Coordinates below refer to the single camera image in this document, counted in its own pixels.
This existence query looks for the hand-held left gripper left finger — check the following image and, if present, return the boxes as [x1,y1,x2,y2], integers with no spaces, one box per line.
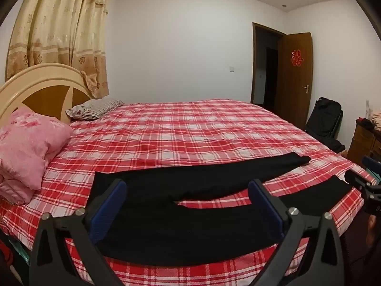
[29,179,128,286]

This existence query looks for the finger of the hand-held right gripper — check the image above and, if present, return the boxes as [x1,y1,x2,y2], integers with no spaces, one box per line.
[361,155,381,174]
[345,170,373,193]

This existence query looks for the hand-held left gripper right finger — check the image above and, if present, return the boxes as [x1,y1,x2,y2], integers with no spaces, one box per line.
[248,179,346,286]

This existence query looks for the black pants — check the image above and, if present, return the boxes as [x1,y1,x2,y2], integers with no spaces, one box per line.
[89,152,353,267]

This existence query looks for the person's right hand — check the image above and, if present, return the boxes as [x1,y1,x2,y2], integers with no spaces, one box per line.
[367,214,381,249]

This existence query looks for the brown wooden cabinet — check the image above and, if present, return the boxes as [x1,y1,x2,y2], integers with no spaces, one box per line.
[347,120,381,167]

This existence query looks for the dark red cloth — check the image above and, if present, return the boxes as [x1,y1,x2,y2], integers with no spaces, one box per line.
[356,118,375,130]

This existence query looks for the brown wooden door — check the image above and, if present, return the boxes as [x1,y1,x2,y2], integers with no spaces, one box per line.
[274,32,314,130]

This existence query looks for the grey striped pillow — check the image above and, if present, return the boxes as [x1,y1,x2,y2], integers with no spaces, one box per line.
[65,97,125,121]

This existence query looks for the pink floral quilt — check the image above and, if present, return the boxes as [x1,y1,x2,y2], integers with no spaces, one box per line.
[0,107,73,204]

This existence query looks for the red plaid bed sheet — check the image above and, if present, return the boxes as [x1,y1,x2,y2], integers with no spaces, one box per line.
[0,99,377,286]

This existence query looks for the red and black garment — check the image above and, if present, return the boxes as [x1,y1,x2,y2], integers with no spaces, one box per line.
[0,238,14,266]

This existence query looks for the cream wooden headboard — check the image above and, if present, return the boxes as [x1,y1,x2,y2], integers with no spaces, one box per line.
[0,62,96,126]

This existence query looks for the beige patterned curtain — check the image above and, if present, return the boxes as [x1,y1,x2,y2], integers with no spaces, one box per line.
[6,0,115,99]

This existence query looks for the brown door frame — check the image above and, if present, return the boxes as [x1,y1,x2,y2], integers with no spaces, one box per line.
[251,22,286,111]

